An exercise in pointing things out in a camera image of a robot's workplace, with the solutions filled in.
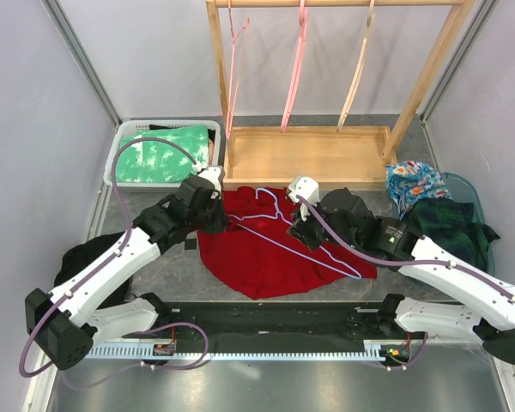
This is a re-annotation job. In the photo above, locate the pink cloth in basket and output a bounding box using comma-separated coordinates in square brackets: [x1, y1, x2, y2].
[209, 140, 215, 165]

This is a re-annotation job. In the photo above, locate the small black square patch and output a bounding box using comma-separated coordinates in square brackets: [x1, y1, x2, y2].
[185, 239, 197, 251]

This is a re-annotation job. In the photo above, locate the wooden clothes rack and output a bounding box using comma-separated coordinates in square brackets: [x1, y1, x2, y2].
[206, 1, 473, 191]

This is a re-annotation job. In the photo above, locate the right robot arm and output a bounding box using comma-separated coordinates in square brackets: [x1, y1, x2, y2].
[287, 179, 515, 366]

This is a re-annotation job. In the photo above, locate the pink hanger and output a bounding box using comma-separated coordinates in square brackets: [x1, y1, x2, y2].
[280, 0, 308, 133]
[226, 1, 251, 141]

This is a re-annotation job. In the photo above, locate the dark green plaid cloth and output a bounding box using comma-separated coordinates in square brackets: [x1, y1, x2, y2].
[403, 197, 500, 272]

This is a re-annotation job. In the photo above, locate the teal plastic basin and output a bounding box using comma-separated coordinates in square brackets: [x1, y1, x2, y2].
[394, 172, 497, 276]

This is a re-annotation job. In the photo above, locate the light blue wire hanger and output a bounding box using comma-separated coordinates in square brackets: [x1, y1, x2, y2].
[228, 187, 362, 280]

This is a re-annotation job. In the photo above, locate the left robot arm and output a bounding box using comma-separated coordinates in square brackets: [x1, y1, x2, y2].
[25, 167, 227, 371]

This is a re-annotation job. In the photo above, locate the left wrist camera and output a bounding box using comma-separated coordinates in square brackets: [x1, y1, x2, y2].
[193, 166, 226, 199]

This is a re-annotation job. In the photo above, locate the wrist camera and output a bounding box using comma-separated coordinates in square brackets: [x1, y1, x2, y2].
[193, 166, 226, 199]
[287, 175, 320, 215]

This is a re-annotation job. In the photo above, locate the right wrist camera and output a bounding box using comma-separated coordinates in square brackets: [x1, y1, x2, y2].
[287, 175, 320, 215]

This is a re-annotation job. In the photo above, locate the black cloth pile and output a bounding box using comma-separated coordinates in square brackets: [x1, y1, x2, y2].
[53, 232, 131, 309]

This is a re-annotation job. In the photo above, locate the green white cloth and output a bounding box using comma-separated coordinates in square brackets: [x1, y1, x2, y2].
[116, 124, 209, 185]

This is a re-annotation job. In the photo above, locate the red skirt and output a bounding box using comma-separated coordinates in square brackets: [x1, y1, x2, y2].
[197, 186, 377, 300]

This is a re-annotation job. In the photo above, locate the middle pink hanger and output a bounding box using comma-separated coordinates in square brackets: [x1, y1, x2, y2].
[280, 0, 308, 133]

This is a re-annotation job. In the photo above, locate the slotted cable duct rail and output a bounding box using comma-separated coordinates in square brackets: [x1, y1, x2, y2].
[86, 340, 388, 361]

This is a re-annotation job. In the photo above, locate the beige wooden hanger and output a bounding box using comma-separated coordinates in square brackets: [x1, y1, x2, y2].
[336, 0, 375, 132]

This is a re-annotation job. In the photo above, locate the left pink hanger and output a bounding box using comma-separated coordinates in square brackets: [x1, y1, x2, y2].
[226, 1, 251, 141]

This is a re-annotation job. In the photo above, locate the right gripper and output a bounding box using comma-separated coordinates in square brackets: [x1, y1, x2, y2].
[287, 196, 359, 251]

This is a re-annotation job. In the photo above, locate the floral blue cloth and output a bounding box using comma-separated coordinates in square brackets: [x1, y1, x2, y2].
[385, 161, 451, 217]

